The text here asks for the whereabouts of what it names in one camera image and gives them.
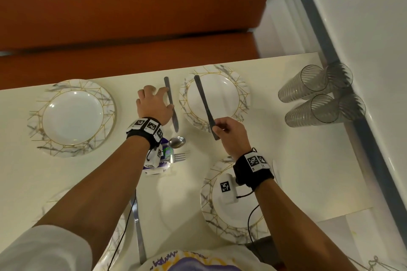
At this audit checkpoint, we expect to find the black right camera cable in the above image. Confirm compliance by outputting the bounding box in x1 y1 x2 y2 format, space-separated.
236 190 264 262

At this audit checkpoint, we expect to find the person's right hand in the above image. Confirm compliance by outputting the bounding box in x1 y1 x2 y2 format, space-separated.
212 117 252 159

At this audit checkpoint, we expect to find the marble gold-lined plate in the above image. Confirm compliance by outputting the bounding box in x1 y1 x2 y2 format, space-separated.
200 157 280 245
179 65 251 132
28 79 117 158
43 186 128 271

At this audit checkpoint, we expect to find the black left camera cable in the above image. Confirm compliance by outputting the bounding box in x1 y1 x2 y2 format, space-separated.
108 196 135 271

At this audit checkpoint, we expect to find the black wristband with markers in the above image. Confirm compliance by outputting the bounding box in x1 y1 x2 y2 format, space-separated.
233 150 275 191
126 117 164 150

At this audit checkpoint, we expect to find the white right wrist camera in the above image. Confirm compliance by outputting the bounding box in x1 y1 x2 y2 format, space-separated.
219 175 245 204

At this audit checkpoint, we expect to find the steel fork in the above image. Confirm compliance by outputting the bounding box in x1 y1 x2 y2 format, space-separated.
169 152 188 164

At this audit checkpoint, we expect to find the grey wall trim strip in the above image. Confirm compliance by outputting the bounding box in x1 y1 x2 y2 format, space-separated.
284 0 407 217

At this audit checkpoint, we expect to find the black left wristband with markers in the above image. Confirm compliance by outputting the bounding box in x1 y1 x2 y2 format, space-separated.
126 117 164 150

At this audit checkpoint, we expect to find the person's left forearm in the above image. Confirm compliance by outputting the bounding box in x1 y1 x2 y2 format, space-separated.
33 136 151 250

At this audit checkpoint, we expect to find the purple and white cup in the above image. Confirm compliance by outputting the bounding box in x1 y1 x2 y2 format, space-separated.
144 140 175 175

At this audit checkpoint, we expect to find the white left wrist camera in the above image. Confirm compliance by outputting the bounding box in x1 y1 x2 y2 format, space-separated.
146 148 163 169

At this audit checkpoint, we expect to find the orange leather bench seat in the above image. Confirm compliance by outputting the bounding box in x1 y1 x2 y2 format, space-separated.
0 0 283 90

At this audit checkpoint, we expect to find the black right wristband with markers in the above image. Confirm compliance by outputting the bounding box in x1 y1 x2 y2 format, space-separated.
233 150 275 191

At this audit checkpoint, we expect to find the white printed shirt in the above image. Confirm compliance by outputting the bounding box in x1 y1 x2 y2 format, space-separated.
0 225 277 271

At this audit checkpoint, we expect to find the steel spoon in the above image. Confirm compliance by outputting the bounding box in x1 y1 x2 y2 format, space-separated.
168 136 186 150

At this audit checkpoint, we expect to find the black camera cable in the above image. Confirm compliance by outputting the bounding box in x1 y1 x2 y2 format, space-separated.
236 190 264 262
108 196 135 271

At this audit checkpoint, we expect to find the clear ribbed glass tumbler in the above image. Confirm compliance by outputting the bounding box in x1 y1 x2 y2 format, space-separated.
278 65 329 103
284 93 340 128

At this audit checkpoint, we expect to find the steel table knife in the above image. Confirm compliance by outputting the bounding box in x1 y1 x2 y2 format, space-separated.
164 77 179 133
194 75 220 141
130 189 147 265

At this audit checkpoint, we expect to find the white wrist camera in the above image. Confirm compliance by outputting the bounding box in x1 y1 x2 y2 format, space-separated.
219 175 245 204
146 148 163 169

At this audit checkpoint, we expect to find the person's right forearm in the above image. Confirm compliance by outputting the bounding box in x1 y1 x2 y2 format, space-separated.
253 177 361 271

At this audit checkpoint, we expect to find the person's left hand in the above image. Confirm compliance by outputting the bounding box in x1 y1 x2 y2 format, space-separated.
136 86 176 126

